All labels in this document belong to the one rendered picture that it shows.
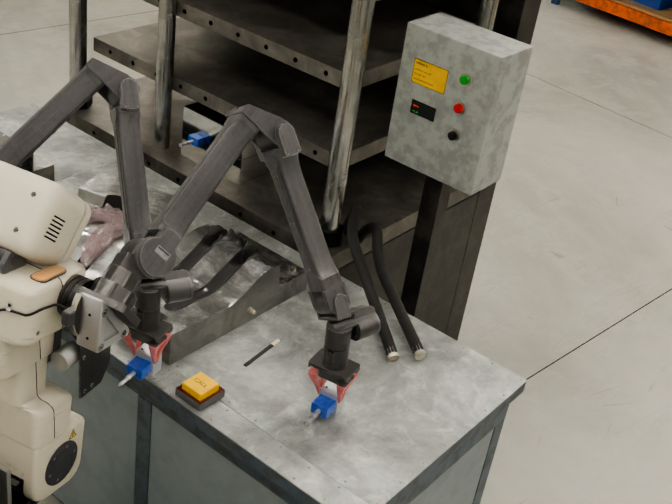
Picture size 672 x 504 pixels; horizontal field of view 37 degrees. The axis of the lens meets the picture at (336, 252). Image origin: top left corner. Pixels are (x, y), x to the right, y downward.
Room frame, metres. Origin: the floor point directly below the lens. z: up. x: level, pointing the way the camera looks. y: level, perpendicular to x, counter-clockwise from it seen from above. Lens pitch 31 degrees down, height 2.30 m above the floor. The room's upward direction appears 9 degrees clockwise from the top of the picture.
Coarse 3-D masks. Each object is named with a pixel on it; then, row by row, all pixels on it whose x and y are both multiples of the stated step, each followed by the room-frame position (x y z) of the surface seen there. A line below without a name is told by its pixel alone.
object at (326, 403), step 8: (328, 384) 1.79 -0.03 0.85; (320, 392) 1.77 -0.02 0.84; (328, 392) 1.76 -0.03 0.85; (336, 392) 1.77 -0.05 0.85; (320, 400) 1.75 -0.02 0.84; (328, 400) 1.75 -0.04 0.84; (336, 400) 1.75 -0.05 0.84; (312, 408) 1.73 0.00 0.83; (320, 408) 1.73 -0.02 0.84; (328, 408) 1.72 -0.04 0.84; (336, 408) 1.75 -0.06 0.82; (312, 416) 1.70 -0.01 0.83; (320, 416) 1.72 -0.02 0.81; (328, 416) 1.73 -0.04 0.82; (304, 424) 1.68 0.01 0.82
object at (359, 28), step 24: (72, 0) 3.18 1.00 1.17; (360, 0) 2.52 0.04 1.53; (480, 0) 3.11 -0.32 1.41; (72, 24) 3.18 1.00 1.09; (360, 24) 2.52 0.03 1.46; (480, 24) 3.09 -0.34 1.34; (72, 48) 3.18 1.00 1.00; (360, 48) 2.52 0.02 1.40; (72, 72) 3.18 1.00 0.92; (360, 72) 2.53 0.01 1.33; (336, 120) 2.53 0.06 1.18; (336, 144) 2.53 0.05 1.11; (336, 168) 2.52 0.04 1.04; (336, 192) 2.52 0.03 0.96; (336, 216) 2.53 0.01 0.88; (336, 240) 2.52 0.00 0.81
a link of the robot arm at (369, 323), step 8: (336, 296) 1.77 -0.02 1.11; (344, 296) 1.78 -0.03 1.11; (336, 304) 1.76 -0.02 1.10; (344, 304) 1.77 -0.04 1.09; (336, 312) 1.75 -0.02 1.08; (344, 312) 1.76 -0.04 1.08; (352, 312) 1.79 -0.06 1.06; (360, 312) 1.81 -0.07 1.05; (368, 312) 1.82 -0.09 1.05; (328, 320) 1.77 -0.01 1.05; (336, 320) 1.75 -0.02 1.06; (360, 320) 1.79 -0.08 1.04; (368, 320) 1.80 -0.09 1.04; (376, 320) 1.81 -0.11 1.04; (360, 328) 1.78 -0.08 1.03; (368, 328) 1.79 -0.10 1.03; (376, 328) 1.80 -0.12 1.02; (360, 336) 1.78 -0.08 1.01; (368, 336) 1.80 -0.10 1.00
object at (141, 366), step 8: (144, 344) 1.83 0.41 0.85; (136, 352) 1.80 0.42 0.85; (144, 352) 1.80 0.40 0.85; (136, 360) 1.79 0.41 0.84; (144, 360) 1.79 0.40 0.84; (160, 360) 1.81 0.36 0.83; (128, 368) 1.76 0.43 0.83; (136, 368) 1.76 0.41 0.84; (144, 368) 1.76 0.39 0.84; (152, 368) 1.79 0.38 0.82; (160, 368) 1.82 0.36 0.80; (128, 376) 1.74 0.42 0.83; (136, 376) 1.76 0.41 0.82; (144, 376) 1.76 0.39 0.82; (120, 384) 1.71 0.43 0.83
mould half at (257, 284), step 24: (192, 240) 2.21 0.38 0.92; (216, 264) 2.13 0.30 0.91; (264, 264) 2.13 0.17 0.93; (288, 264) 2.26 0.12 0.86; (240, 288) 2.05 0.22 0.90; (264, 288) 2.10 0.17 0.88; (288, 288) 2.18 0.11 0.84; (168, 312) 1.92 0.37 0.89; (192, 312) 1.94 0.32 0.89; (216, 312) 1.96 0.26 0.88; (240, 312) 2.03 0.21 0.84; (192, 336) 1.89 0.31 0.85; (216, 336) 1.96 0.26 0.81; (168, 360) 1.84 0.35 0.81
